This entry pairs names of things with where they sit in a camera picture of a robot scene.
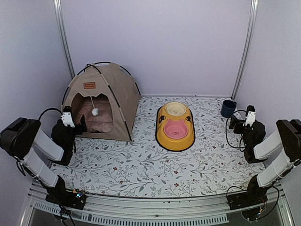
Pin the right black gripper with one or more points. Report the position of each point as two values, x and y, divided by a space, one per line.
233 123

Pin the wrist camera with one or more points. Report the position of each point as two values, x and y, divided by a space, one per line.
67 118
250 116

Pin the pink checkered cushion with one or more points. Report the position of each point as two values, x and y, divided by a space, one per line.
97 114

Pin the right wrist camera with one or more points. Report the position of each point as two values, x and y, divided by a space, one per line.
250 116

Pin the pink pet bowl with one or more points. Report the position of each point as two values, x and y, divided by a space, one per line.
176 129

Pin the right aluminium frame post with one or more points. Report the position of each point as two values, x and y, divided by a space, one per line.
246 48

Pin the beige fabric pet tent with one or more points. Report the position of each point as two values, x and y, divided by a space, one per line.
105 97

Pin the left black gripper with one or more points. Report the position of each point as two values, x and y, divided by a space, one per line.
80 130

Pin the black tent pole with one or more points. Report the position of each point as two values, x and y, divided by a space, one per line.
123 121
106 78

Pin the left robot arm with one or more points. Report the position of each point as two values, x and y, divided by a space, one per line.
24 137

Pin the dark blue mug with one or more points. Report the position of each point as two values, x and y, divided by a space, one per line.
228 108

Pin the yellow pet bowl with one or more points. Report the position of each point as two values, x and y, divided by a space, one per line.
174 145

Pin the front aluminium rail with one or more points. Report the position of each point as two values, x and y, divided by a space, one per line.
103 210

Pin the cream pet bowl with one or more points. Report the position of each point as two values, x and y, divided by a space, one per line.
175 108

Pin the aluminium frame post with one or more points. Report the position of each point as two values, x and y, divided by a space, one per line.
63 36
246 48

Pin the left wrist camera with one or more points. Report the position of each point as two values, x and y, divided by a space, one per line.
67 118

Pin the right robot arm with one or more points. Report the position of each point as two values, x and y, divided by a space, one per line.
258 147

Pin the left aluminium frame post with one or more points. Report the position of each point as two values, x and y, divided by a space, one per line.
63 36

